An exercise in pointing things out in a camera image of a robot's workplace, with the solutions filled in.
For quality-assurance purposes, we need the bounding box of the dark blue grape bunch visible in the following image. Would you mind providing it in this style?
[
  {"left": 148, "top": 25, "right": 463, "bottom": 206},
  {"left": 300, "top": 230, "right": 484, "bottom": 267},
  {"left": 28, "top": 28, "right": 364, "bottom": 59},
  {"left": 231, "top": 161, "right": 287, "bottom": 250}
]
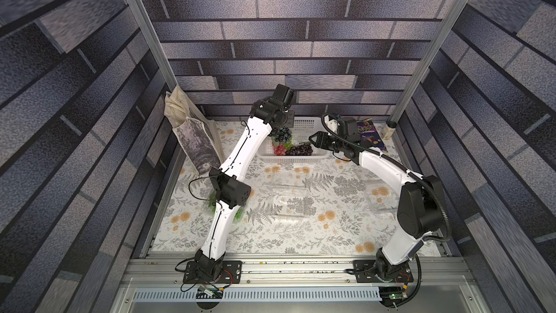
[{"left": 270, "top": 128, "right": 292, "bottom": 149}]

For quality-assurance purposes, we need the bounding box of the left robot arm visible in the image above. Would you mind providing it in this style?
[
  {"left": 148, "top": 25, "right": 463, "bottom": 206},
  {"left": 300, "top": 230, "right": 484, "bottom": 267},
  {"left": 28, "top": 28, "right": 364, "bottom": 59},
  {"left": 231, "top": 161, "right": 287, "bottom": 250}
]
[{"left": 194, "top": 97, "right": 294, "bottom": 282}]

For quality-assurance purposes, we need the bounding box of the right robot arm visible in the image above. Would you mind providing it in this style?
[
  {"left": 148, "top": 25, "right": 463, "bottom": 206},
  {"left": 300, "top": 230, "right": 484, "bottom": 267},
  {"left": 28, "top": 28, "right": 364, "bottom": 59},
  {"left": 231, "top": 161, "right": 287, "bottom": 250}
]
[{"left": 309, "top": 131, "right": 452, "bottom": 283}]

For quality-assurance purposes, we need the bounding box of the dark red grape bunch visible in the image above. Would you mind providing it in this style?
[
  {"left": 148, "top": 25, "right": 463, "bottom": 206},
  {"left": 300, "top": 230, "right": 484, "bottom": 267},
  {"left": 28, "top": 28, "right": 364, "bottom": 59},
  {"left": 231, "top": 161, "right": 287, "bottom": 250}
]
[{"left": 286, "top": 143, "right": 313, "bottom": 156}]

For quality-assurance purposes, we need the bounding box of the white plastic basket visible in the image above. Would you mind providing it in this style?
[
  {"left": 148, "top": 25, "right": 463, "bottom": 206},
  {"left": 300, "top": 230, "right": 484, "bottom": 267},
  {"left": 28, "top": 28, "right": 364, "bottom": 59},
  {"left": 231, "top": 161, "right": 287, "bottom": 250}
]
[{"left": 256, "top": 117, "right": 330, "bottom": 164}]

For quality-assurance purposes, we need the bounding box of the purple candy bag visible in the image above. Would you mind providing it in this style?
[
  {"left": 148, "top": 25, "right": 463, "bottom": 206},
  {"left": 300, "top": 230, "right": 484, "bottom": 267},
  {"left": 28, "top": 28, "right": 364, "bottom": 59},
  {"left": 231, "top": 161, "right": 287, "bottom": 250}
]
[{"left": 357, "top": 119, "right": 388, "bottom": 153}]

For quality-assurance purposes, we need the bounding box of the pink grape bunch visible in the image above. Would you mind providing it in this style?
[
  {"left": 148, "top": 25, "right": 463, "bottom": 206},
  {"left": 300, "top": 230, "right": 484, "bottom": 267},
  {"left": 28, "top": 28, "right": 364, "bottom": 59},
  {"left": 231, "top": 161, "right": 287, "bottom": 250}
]
[{"left": 273, "top": 143, "right": 288, "bottom": 156}]

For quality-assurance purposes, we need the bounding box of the beige tote bag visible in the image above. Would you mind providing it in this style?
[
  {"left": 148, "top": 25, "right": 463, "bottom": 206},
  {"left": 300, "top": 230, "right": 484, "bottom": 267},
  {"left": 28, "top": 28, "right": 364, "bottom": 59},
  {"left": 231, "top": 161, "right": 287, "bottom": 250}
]
[{"left": 164, "top": 86, "right": 224, "bottom": 175}]

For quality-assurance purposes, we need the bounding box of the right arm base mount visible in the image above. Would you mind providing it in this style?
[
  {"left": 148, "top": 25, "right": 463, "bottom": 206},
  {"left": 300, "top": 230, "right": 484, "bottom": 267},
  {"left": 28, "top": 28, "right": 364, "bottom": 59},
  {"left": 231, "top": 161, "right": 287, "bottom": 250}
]
[{"left": 345, "top": 259, "right": 414, "bottom": 284}]

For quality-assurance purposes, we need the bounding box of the black corrugated cable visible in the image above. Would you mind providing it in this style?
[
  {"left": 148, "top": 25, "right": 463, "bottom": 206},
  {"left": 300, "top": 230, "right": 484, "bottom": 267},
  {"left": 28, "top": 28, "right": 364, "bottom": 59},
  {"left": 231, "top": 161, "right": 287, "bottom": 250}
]
[{"left": 320, "top": 112, "right": 453, "bottom": 244}]

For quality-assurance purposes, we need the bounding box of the aluminium frame post right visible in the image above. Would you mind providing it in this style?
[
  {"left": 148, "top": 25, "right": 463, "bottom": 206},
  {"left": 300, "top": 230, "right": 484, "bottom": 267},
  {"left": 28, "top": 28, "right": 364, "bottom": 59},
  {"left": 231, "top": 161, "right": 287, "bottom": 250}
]
[{"left": 387, "top": 0, "right": 469, "bottom": 123}]

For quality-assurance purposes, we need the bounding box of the aluminium frame post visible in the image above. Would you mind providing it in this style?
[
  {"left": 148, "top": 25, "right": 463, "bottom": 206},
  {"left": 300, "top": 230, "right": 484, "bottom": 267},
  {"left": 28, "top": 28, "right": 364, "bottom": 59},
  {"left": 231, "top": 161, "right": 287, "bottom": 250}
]
[
  {"left": 387, "top": 0, "right": 469, "bottom": 123},
  {"left": 126, "top": 0, "right": 178, "bottom": 91}
]

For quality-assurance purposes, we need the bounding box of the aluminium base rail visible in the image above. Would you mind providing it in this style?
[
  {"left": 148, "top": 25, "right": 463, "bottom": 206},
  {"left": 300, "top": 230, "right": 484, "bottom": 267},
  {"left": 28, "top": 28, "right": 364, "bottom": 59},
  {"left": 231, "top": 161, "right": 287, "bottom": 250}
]
[{"left": 108, "top": 253, "right": 490, "bottom": 312}]

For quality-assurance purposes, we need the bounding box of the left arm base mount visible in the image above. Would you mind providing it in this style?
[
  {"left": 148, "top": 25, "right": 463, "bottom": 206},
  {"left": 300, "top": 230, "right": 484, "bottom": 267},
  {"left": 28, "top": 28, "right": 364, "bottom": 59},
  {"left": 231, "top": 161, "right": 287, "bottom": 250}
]
[{"left": 182, "top": 260, "right": 243, "bottom": 285}]

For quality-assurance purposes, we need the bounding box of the aluminium frame post left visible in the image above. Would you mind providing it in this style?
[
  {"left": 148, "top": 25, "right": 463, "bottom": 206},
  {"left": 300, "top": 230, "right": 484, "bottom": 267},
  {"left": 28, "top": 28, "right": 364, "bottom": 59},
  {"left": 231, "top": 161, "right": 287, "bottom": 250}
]
[{"left": 126, "top": 0, "right": 178, "bottom": 91}]

